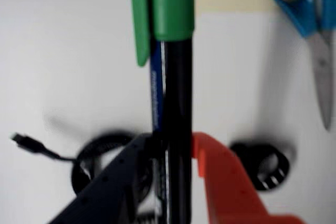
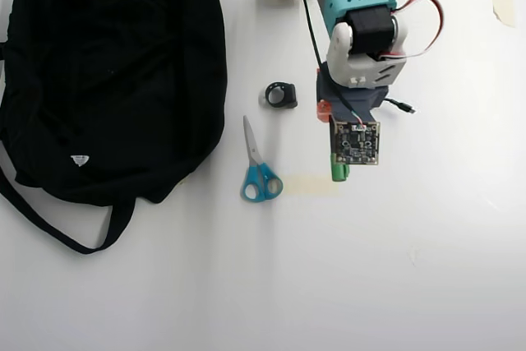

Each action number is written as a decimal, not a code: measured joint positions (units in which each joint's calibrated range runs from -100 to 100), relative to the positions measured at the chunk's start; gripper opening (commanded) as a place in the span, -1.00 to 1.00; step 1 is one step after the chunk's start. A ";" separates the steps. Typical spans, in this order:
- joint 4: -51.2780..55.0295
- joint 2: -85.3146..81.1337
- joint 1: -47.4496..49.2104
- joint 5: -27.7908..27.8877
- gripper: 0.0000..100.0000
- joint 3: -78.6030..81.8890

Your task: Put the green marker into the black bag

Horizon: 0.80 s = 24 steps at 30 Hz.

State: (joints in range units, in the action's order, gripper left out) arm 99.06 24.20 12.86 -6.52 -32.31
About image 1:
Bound blue handled scissors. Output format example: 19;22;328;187
270;0;336;132

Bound black plastic ring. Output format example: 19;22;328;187
229;141;292;192

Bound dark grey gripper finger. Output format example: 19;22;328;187
48;133;155;224

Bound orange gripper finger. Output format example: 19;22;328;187
191;131;307;224

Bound black coiled USB cable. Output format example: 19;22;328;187
10;129;158;198

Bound green capped black marker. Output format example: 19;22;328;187
128;0;196;224

